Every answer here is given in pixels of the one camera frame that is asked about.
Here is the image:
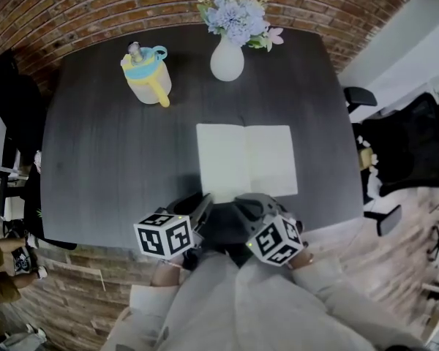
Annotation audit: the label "notebook with blue cover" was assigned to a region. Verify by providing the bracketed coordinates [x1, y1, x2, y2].
[195, 123, 299, 205]

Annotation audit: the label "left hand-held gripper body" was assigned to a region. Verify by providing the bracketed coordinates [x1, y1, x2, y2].
[132, 206, 205, 261]

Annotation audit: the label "yellow cup with blue lid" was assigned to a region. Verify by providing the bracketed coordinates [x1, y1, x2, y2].
[120, 42, 173, 108]

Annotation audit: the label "person's right forearm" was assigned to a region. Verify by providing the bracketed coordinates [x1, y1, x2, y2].
[285, 249, 354, 309]

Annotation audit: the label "black mesh office chair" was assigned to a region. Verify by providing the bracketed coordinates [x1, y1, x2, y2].
[342, 86, 439, 238]

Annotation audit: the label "pale blue flower bouquet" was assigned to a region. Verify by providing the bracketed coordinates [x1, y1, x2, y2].
[196, 0, 285, 53]

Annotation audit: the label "dark wooden table white legs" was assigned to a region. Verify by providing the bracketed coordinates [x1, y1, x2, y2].
[40, 23, 365, 250]

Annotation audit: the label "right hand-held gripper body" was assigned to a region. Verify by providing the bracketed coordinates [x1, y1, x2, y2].
[245, 208, 304, 268]

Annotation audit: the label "person's left forearm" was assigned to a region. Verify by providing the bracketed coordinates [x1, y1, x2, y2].
[127, 257, 187, 331]

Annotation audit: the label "white ceramic vase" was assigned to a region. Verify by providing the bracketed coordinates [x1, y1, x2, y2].
[209, 37, 246, 83]

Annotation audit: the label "white plastic appliance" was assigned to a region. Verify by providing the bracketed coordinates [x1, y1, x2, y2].
[2, 195, 27, 223]

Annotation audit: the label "black device with cables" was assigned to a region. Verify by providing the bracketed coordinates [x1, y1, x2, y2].
[10, 246, 36, 276]

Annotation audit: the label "person's white jacket torso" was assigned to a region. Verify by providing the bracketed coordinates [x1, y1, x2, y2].
[102, 252, 429, 351]

